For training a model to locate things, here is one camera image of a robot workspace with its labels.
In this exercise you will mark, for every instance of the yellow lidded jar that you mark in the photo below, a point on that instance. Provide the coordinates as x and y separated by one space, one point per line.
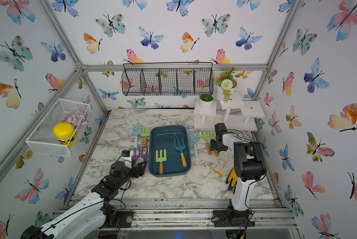
65 133

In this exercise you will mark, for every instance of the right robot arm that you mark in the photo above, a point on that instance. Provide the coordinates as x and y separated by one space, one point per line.
249 168

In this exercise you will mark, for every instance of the teal rake yellow handle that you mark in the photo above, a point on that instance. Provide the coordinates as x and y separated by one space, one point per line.
180 147

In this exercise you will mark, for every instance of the light blue fork rake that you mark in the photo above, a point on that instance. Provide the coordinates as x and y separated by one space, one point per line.
136 131

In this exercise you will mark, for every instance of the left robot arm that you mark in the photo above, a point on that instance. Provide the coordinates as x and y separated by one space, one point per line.
93 211

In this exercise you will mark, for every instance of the purple fork pink handle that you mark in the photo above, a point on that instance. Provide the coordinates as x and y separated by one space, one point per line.
136 154

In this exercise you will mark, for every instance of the small white pot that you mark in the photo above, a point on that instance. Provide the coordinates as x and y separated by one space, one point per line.
206 101

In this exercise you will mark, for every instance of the white mesh wall basket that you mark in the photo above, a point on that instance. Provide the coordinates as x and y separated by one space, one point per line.
42 139

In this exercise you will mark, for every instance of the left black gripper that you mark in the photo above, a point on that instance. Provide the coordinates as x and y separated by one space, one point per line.
141 171

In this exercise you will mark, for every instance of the yellow black work glove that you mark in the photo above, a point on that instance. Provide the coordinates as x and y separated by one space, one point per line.
231 180

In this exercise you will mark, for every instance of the white pot with flowers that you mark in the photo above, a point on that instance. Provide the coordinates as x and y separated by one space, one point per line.
226 83

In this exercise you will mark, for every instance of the pink flower bunch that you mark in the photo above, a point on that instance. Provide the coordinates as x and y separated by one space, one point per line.
77 119

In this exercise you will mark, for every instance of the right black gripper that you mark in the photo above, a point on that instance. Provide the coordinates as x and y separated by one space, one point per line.
212 146

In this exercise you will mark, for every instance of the purple rake pink handle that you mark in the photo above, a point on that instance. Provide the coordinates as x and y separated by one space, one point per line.
144 154

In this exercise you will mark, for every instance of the black wire wall basket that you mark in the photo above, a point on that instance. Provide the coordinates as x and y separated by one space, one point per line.
181 79

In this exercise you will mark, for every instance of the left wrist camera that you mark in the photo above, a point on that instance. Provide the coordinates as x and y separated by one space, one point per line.
126 155

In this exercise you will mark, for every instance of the light blue hand rake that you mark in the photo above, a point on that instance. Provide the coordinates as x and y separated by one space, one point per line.
194 138

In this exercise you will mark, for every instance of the teal plastic storage box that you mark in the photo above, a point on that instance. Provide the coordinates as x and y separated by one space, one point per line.
163 138

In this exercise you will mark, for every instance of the white tiered plant stand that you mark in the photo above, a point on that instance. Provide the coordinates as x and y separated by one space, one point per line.
236 114

